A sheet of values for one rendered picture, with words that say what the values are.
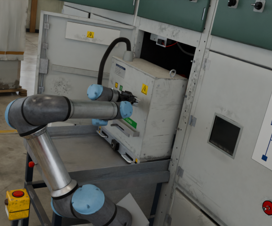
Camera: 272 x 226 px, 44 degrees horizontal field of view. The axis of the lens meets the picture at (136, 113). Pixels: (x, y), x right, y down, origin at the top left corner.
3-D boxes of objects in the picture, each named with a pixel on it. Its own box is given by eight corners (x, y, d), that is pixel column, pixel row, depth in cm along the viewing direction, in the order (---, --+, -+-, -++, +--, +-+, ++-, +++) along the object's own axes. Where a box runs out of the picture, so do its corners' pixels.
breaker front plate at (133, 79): (137, 161, 188) (153, 78, 173) (100, 127, 226) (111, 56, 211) (138, 160, 188) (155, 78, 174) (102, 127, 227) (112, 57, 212)
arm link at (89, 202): (107, 228, 129) (86, 209, 122) (84, 225, 138) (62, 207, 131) (120, 200, 136) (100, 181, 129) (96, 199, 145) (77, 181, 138)
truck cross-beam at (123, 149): (138, 170, 187) (139, 161, 185) (97, 131, 229) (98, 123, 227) (145, 169, 190) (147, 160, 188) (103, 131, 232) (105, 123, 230)
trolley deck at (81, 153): (54, 200, 161) (55, 189, 159) (23, 144, 209) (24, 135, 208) (168, 181, 197) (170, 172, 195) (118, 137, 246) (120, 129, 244)
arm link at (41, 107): (40, 89, 114) (133, 96, 152) (22, 93, 121) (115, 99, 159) (42, 123, 113) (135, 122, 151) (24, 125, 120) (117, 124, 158)
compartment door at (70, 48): (33, 115, 245) (42, 9, 222) (120, 127, 252) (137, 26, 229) (31, 118, 238) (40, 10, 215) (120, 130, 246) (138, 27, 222)
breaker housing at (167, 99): (139, 161, 188) (155, 77, 173) (101, 126, 227) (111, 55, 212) (206, 153, 215) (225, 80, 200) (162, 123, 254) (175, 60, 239)
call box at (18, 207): (8, 221, 139) (10, 200, 136) (4, 210, 146) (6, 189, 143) (28, 218, 144) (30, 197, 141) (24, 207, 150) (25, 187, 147)
